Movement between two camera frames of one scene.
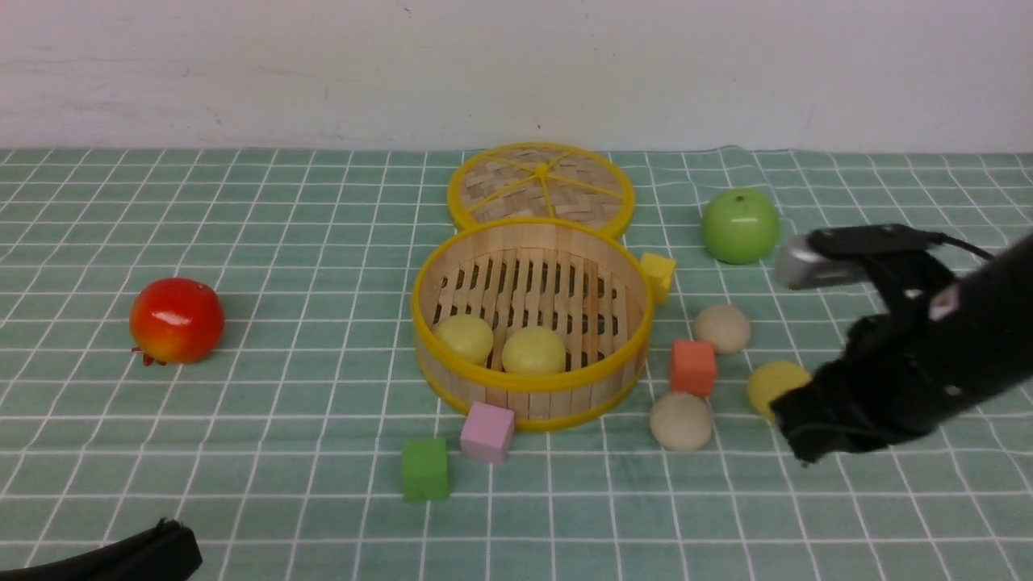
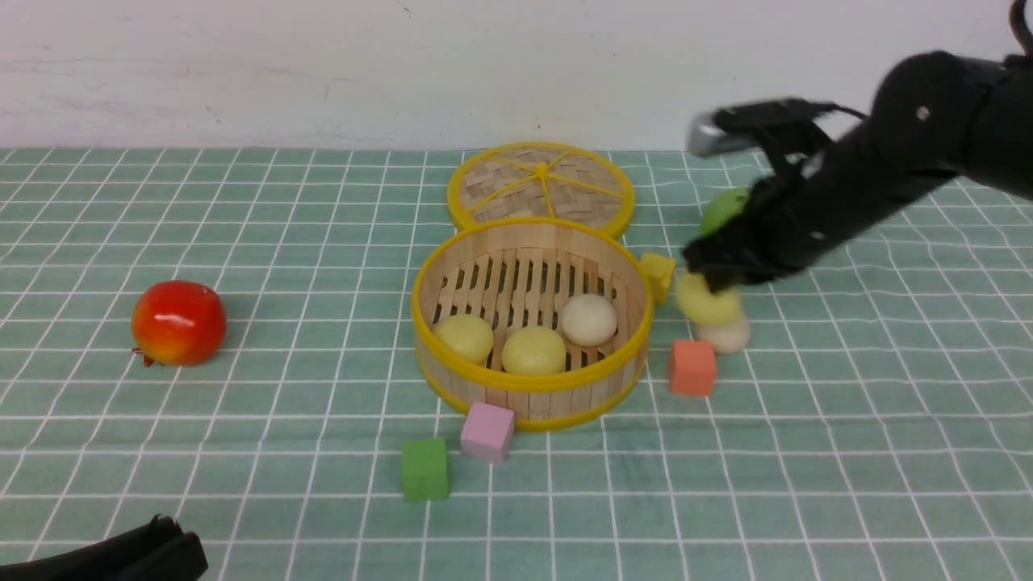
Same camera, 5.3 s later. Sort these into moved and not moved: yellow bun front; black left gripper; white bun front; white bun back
Moved: white bun front
Not moved: black left gripper; yellow bun front; white bun back
